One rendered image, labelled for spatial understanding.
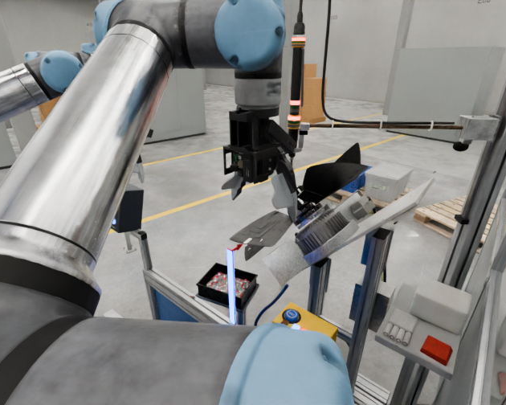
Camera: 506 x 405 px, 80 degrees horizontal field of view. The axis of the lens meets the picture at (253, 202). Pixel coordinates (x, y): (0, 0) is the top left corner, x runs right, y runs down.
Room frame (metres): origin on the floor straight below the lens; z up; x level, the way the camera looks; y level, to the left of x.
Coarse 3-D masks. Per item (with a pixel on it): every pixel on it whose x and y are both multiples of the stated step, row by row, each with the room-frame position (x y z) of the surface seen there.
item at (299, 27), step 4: (300, 12) 1.07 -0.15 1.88; (300, 16) 1.07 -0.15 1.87; (300, 20) 1.07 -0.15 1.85; (296, 24) 1.07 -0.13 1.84; (300, 24) 1.06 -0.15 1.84; (296, 28) 1.06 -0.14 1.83; (300, 28) 1.06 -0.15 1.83; (304, 28) 1.07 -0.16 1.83; (296, 32) 1.06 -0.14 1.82; (300, 32) 1.06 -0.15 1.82; (304, 32) 1.07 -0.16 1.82; (288, 132) 1.08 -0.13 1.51; (292, 132) 1.06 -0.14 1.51; (296, 132) 1.07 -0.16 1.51; (292, 136) 1.06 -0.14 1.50; (296, 136) 1.07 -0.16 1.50; (296, 140) 1.07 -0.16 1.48; (296, 144) 1.07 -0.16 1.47; (292, 156) 1.07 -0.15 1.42
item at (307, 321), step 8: (288, 304) 0.69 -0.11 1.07; (304, 312) 0.66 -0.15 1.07; (280, 320) 0.63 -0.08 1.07; (304, 320) 0.63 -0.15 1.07; (312, 320) 0.63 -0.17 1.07; (320, 320) 0.63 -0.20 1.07; (304, 328) 0.60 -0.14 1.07; (312, 328) 0.60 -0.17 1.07; (320, 328) 0.60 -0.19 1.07; (328, 328) 0.60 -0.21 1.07; (336, 328) 0.60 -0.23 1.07; (328, 336) 0.57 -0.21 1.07; (336, 336) 0.59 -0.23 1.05
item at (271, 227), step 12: (264, 216) 1.05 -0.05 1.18; (276, 216) 1.04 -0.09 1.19; (288, 216) 1.03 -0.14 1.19; (252, 228) 0.98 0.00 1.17; (264, 228) 0.96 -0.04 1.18; (276, 228) 0.95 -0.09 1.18; (240, 240) 0.92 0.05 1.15; (252, 240) 0.89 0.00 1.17; (264, 240) 0.88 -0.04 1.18; (276, 240) 0.87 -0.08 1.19
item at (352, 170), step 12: (312, 168) 0.93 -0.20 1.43; (324, 168) 0.95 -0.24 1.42; (336, 168) 0.96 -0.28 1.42; (348, 168) 0.96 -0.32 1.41; (360, 168) 0.97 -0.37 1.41; (312, 180) 1.01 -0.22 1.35; (324, 180) 1.01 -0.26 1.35; (336, 180) 1.01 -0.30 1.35; (348, 180) 1.01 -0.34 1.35; (324, 192) 1.06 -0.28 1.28
